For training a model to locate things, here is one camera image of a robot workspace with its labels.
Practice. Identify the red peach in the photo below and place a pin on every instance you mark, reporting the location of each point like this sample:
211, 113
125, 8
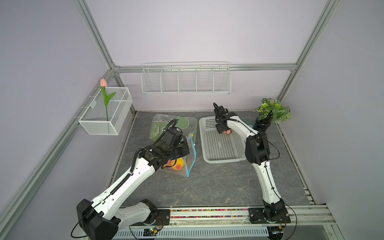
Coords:
170, 164
228, 131

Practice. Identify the white mesh wall basket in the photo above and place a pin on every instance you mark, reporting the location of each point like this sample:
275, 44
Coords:
93, 116

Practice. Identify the white plastic basket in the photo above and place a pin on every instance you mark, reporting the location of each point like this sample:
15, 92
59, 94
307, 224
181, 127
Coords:
220, 148

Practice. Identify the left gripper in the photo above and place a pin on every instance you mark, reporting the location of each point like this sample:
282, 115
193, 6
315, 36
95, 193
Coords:
185, 149

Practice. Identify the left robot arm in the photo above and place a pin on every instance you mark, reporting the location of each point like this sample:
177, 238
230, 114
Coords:
103, 216

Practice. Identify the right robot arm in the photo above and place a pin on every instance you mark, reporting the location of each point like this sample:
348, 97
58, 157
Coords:
257, 152

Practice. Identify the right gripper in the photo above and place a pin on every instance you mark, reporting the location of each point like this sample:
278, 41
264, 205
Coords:
219, 129

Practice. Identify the potted green plant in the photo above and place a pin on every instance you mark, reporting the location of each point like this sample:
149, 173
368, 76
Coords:
270, 110

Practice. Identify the white wire wall shelf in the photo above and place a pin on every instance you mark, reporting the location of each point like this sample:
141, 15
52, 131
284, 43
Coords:
186, 78

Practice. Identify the clear blue-zipper bag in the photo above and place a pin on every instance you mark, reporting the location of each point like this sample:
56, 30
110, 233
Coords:
190, 159

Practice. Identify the pink artificial tulip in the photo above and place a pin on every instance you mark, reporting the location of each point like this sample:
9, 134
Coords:
107, 98

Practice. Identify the green dustpan scoop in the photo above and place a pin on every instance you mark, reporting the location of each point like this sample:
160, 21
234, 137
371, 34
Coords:
248, 122

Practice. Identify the yellow-red peach front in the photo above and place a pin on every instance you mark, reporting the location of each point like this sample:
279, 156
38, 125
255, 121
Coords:
179, 164

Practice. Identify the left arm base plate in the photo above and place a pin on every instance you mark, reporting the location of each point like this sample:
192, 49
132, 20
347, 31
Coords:
160, 217

